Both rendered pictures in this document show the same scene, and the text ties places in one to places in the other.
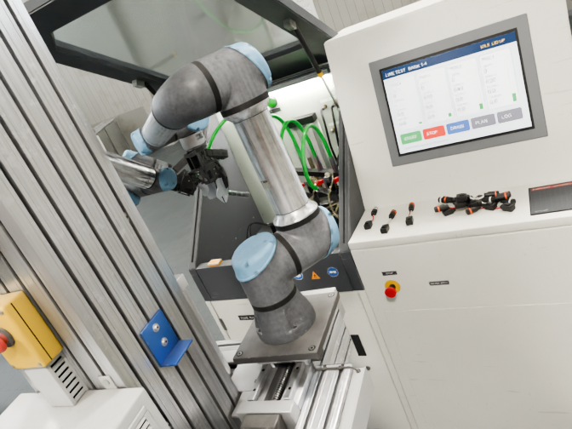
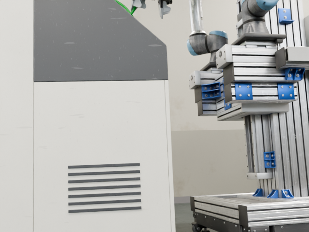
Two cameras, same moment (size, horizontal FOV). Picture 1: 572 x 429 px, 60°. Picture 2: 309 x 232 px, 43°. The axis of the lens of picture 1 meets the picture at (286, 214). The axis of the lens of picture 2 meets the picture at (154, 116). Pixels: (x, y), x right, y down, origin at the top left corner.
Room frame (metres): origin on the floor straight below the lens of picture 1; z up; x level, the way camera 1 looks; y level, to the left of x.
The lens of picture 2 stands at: (2.95, 1.71, 0.39)
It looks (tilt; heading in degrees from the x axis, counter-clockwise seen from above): 8 degrees up; 230
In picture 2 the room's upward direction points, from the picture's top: 2 degrees counter-clockwise
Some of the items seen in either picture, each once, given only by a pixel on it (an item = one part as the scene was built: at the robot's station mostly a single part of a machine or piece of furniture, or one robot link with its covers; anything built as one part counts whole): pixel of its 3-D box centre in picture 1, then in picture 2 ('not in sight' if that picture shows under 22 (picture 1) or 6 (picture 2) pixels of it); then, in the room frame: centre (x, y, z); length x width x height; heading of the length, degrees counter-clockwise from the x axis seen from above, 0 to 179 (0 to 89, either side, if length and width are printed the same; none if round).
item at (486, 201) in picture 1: (473, 200); not in sight; (1.31, -0.53, 1.01); 0.23 x 0.11 x 0.06; 57
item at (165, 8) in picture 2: (213, 193); (165, 9); (1.58, 0.19, 1.26); 0.06 x 0.03 x 0.09; 147
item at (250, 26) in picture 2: not in sight; (254, 31); (1.28, 0.54, 1.09); 0.15 x 0.15 x 0.10
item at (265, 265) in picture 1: (263, 266); (217, 41); (1.05, 0.10, 1.20); 0.13 x 0.12 x 0.14; 112
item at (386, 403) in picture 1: (309, 364); not in sight; (1.62, 0.15, 0.44); 0.65 x 0.02 x 0.68; 57
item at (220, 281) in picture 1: (271, 276); not in sight; (1.64, 0.14, 0.87); 0.62 x 0.04 x 0.16; 57
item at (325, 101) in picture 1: (341, 127); not in sight; (1.92, -0.34, 1.20); 0.13 x 0.03 x 0.31; 57
